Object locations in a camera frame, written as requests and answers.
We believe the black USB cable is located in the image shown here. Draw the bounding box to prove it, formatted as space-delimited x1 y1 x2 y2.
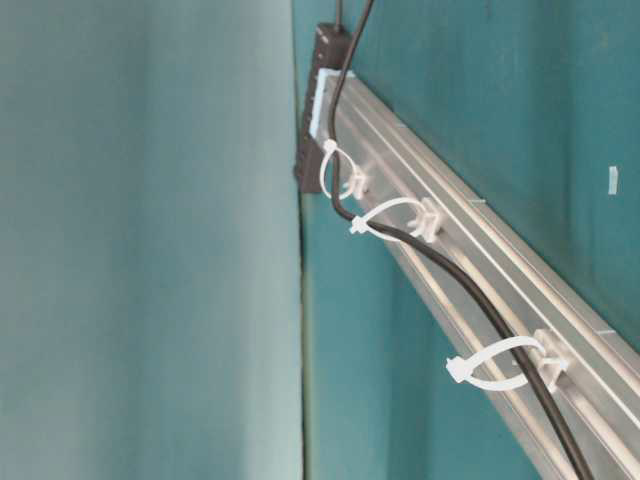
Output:
327 0 596 480

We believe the black USB hub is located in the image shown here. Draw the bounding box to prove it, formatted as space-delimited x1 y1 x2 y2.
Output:
294 23 351 194

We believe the small white tape scrap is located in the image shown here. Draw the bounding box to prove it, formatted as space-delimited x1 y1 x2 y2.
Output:
608 165 619 196

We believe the white zip tie ring upper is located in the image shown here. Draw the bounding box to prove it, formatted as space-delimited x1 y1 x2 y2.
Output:
318 139 371 201

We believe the white zip tie ring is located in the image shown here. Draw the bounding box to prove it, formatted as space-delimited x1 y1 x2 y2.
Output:
349 195 444 244
318 139 371 201
444 329 569 396

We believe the white zip tie ring middle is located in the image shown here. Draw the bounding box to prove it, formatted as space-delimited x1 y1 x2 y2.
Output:
349 195 444 244

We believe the white zip tie ring lower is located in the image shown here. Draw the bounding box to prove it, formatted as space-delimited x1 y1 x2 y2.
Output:
444 329 569 396

